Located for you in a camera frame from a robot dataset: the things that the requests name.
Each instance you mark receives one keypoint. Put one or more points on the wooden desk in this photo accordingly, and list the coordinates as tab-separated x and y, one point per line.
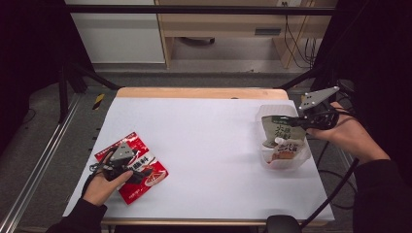
226	26

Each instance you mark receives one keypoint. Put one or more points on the person's left hand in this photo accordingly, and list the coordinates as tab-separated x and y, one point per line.
100	189

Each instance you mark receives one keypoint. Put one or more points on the white cabinet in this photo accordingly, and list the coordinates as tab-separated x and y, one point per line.
120	35

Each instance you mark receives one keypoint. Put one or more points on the white paper sheet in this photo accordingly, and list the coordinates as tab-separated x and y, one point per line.
207	155

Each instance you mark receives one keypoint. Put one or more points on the aluminium rail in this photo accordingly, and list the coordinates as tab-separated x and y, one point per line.
35	168

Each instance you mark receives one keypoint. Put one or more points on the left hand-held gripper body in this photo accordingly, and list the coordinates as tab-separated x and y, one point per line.
121	157

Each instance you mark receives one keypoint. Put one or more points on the beige spouted pouch white cap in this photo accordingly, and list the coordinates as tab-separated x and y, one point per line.
288	149

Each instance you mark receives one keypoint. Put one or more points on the black curtain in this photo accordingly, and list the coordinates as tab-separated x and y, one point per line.
379	58
29	48

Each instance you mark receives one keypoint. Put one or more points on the black rounded device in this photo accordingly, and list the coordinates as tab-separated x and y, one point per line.
283	225

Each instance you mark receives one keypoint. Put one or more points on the black metal frame bar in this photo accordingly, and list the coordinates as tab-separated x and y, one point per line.
194	9

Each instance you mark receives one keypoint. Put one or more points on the black metal stand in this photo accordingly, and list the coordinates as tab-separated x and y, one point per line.
73	84
311	77

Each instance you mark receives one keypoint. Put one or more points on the person's right hand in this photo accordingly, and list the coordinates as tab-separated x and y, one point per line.
353	136

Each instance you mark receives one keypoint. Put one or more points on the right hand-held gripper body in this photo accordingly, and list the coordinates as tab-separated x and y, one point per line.
319	118

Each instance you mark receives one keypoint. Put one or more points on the beige pouch with green label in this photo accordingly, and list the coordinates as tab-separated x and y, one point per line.
281	129

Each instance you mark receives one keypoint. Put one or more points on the red sauce packet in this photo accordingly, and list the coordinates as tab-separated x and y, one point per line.
149	168

